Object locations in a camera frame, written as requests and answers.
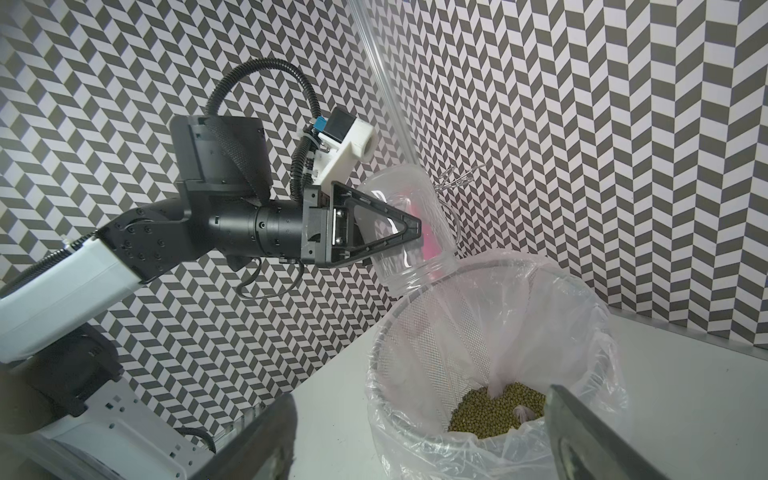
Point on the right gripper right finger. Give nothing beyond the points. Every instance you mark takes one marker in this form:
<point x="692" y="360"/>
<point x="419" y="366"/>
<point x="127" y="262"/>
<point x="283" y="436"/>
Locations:
<point x="584" y="447"/>

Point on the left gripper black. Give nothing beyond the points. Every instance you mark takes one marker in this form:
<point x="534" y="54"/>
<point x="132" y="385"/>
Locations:
<point x="348" y="226"/>

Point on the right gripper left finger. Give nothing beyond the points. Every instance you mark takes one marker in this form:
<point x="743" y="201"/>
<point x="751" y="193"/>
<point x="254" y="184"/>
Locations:
<point x="263" y="450"/>

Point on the glass jar with beans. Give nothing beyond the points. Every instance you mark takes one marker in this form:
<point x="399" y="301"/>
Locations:
<point x="421" y="245"/>

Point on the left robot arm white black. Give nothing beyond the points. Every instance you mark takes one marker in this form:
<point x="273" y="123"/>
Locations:
<point x="65" y="401"/>

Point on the mung beans in bin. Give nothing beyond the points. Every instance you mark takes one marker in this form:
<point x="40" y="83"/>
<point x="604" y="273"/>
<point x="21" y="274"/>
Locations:
<point x="488" y="416"/>

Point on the pink wine glass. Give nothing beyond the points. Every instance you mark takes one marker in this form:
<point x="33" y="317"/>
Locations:
<point x="422" y="207"/>

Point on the clear plastic bin liner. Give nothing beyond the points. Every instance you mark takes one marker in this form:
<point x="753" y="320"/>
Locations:
<point x="524" y="453"/>

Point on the chrome wire glass rack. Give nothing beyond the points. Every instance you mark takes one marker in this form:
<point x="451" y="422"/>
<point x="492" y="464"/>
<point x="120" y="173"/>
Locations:
<point x="453" y="179"/>

